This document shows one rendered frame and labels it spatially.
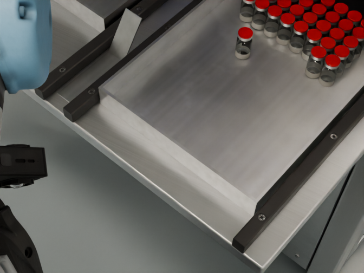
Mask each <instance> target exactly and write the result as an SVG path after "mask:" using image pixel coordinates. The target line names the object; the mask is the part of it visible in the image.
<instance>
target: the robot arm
mask: <svg viewBox="0 0 364 273"><path fill-rule="evenodd" d="M52 45H53V30H52V16H51V3H50V0H0V138H1V126H2V113H3V103H4V93H5V90H7V91H8V93H9V94H16V93H17V92H18V91H19V90H24V89H36V88H38V87H40V86H41V85H43V84H44V83H45V81H46V79H47V77H48V75H49V66H50V64H51V57H52ZM47 176H48V173H47V163H46V154H45V149H44V147H30V145H25V144H11V145H6V146H0V188H5V189H8V188H13V189H18V188H20V187H24V186H29V185H32V184H34V180H38V179H40V178H44V177H47ZM0 273H43V270H42V267H41V263H40V259H39V256H38V253H37V250H36V248H35V245H34V243H33V242H32V240H31V238H30V236H29V235H28V233H27V232H26V230H25V229H24V227H23V226H22V225H21V224H20V223H19V221H18V220H17V219H16V218H15V216H14V215H13V213H12V211H11V209H10V207H9V206H8V205H6V206H5V204H4V203H3V201H2V200H1V199H0Z"/></svg>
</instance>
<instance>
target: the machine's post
mask: <svg viewBox="0 0 364 273"><path fill-rule="evenodd" d="M363 228H364V154H363V156H362V157H361V158H360V159H359V160H358V161H357V163H356V164H355V167H354V169H353V171H352V173H351V175H350V177H349V180H348V182H347V185H346V187H345V188H344V191H343V193H342V196H341V198H340V200H339V202H338V204H337V207H336V209H335V211H334V213H333V215H332V218H331V220H330V222H329V224H328V226H327V229H326V231H325V233H324V235H323V237H322V240H321V242H320V244H319V246H318V248H317V251H316V253H315V256H314V258H313V260H312V262H311V264H310V267H309V269H308V271H307V273H339V272H340V270H341V268H342V266H343V264H344V262H345V261H346V259H347V257H348V255H349V253H350V252H351V250H352V248H353V246H354V244H355V242H356V241H357V239H358V237H359V235H360V233H361V231H362V230H363Z"/></svg>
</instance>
